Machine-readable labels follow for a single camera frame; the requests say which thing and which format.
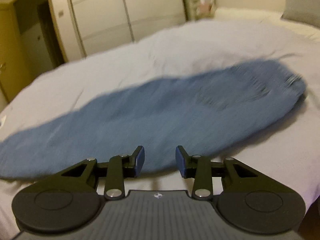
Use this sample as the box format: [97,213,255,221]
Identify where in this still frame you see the blue denim jeans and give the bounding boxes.
[1,60,306,180]

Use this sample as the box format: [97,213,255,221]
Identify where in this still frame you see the lavender duvet cover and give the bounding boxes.
[0,17,320,235]

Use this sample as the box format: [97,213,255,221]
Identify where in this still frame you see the wooden door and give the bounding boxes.
[1,0,65,103]

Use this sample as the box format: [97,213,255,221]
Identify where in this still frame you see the white wardrobe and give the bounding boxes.
[49,0,187,62]

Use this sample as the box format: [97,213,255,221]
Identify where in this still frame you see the grey woven cushion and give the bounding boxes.
[282,0,320,28]

